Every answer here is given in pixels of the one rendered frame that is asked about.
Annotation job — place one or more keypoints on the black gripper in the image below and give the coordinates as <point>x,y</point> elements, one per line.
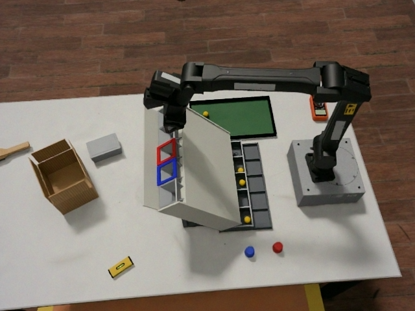
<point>177,122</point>

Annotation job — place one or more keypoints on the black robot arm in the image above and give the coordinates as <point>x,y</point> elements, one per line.
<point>347,86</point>

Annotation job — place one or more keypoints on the green tray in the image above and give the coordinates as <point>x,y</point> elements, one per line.
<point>244,118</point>

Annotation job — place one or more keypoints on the yellow pocket level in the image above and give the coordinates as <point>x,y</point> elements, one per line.
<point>120,267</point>

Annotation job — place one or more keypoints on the blue square frame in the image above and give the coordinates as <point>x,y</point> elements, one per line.
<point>174,172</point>

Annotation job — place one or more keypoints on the blue plug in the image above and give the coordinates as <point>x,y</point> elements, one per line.
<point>249,251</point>

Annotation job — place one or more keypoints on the orange pocket multimeter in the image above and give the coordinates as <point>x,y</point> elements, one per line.
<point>318,110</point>

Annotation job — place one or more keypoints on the red rectangular frame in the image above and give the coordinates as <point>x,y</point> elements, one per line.
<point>173,141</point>

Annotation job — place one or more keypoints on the open brown cardboard box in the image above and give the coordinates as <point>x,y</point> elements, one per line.
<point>62,176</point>

